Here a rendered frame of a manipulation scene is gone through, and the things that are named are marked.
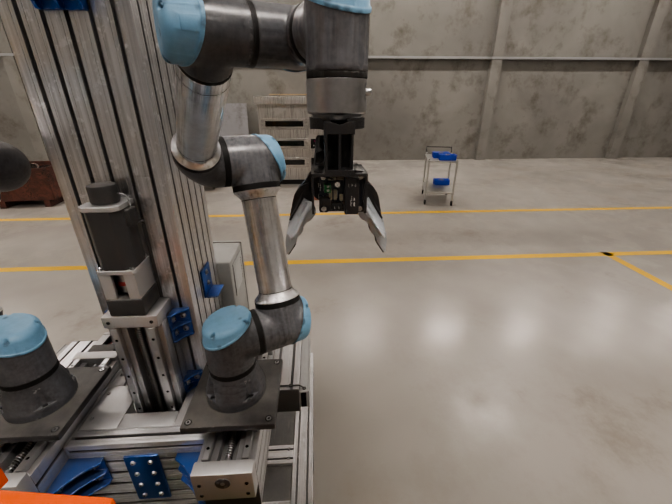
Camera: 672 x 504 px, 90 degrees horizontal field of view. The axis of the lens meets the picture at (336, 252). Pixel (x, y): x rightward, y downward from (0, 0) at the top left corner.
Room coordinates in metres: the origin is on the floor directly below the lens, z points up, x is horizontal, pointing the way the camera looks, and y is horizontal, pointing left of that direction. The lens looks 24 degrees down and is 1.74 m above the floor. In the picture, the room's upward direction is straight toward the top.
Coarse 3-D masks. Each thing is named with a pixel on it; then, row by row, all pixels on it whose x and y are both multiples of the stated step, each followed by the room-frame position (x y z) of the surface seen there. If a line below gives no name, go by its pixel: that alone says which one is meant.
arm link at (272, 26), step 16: (256, 0) 0.51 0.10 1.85; (272, 16) 0.50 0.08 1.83; (288, 16) 0.50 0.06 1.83; (272, 32) 0.49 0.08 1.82; (288, 32) 0.49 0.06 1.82; (272, 48) 0.50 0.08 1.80; (288, 48) 0.50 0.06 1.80; (256, 64) 0.50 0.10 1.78; (272, 64) 0.51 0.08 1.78; (288, 64) 0.52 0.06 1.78; (304, 64) 0.51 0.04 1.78
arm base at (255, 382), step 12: (252, 372) 0.64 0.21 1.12; (216, 384) 0.61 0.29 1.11; (228, 384) 0.61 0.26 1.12; (240, 384) 0.61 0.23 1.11; (252, 384) 0.63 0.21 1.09; (264, 384) 0.66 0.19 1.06; (216, 396) 0.60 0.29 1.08; (228, 396) 0.60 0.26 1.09; (240, 396) 0.60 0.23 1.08; (252, 396) 0.62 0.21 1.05; (216, 408) 0.59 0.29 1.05; (228, 408) 0.59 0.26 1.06; (240, 408) 0.59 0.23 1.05
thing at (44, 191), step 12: (36, 168) 5.77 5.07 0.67; (48, 168) 5.89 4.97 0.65; (36, 180) 5.76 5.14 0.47; (48, 180) 5.79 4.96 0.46; (12, 192) 5.69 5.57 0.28; (24, 192) 5.72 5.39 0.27; (36, 192) 5.75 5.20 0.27; (48, 192) 5.77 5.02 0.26; (60, 192) 5.99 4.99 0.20; (0, 204) 5.67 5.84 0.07; (12, 204) 5.82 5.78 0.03; (48, 204) 5.77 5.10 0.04
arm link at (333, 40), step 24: (312, 0) 0.44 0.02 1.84; (336, 0) 0.43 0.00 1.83; (360, 0) 0.44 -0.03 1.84; (312, 24) 0.44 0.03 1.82; (336, 24) 0.43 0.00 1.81; (360, 24) 0.44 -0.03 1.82; (312, 48) 0.44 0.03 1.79; (336, 48) 0.43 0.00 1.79; (360, 48) 0.44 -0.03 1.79; (312, 72) 0.44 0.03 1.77; (336, 72) 0.43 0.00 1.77; (360, 72) 0.44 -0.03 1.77
